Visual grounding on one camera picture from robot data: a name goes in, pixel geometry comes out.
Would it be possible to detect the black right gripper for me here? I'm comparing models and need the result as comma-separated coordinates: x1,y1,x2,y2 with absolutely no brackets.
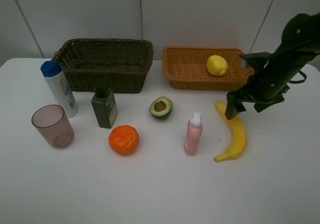
224,51,308,120

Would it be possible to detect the yellow banana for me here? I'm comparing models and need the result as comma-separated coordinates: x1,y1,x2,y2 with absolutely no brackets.
214,101,248,162

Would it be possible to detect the yellow lemon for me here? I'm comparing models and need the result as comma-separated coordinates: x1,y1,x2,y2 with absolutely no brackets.
206,55,228,77

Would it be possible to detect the pink bottle white cap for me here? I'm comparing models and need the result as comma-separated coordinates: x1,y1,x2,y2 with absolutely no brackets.
183,112,203,156

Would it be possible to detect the halved avocado with pit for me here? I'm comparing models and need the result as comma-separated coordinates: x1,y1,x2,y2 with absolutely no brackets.
149,96,173,120

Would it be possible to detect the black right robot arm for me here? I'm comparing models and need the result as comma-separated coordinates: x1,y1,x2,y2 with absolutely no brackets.
224,14,320,120

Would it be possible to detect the orange wicker basket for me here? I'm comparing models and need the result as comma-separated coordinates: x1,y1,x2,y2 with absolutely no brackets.
162,46,259,92

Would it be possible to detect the orange mandarin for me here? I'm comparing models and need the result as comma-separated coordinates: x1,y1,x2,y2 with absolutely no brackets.
108,125,140,156

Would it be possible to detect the dark brown wicker basket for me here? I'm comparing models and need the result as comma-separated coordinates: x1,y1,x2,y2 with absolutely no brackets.
53,38,154,94

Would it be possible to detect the dark green square bottle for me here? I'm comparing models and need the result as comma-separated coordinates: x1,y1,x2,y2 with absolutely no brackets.
91,83,118,129

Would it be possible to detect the translucent purple plastic cup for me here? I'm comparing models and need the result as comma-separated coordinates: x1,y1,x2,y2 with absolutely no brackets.
31,105,75,149

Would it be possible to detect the white bottle blue cap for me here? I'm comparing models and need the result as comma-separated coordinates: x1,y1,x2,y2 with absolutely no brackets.
40,61,78,118

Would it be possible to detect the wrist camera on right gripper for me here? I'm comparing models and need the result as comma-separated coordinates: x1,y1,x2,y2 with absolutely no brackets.
240,52,271,71

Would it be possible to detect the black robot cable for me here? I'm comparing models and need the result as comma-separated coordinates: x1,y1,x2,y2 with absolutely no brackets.
287,70,308,85

